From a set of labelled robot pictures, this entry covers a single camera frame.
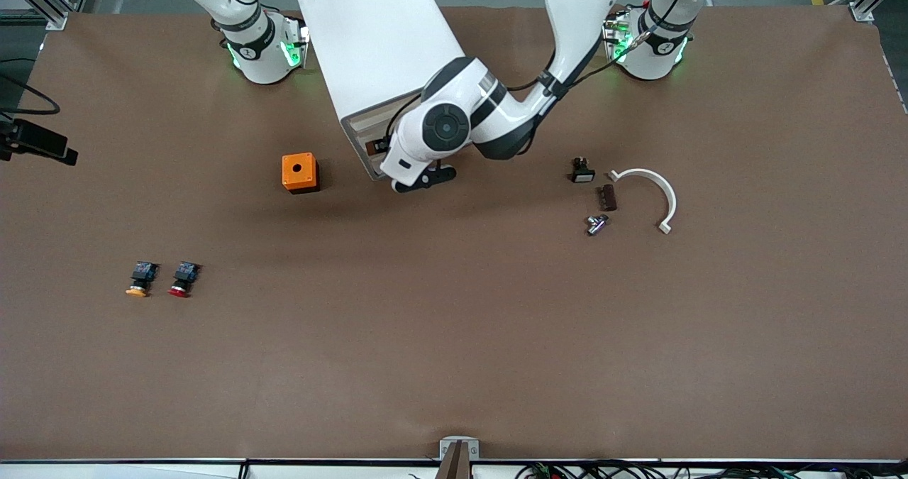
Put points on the red push button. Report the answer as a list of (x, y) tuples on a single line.
[(183, 280)]

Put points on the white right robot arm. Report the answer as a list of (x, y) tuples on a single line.
[(259, 53)]

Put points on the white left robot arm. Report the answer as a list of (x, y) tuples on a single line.
[(496, 110)]

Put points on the white drawer cabinet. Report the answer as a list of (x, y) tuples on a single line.
[(369, 39)]

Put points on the yellow push button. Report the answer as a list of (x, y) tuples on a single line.
[(142, 278)]

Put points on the brown terminal block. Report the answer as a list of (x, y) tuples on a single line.
[(608, 198)]

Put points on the orange button enclosure box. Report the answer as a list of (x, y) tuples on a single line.
[(298, 170)]

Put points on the black switch white face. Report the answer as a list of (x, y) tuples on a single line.
[(583, 172)]

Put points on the white curved bracket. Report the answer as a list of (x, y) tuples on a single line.
[(660, 182)]

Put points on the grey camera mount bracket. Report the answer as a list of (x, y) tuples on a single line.
[(459, 450)]

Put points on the white table edge rail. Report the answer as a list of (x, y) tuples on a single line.
[(142, 470)]

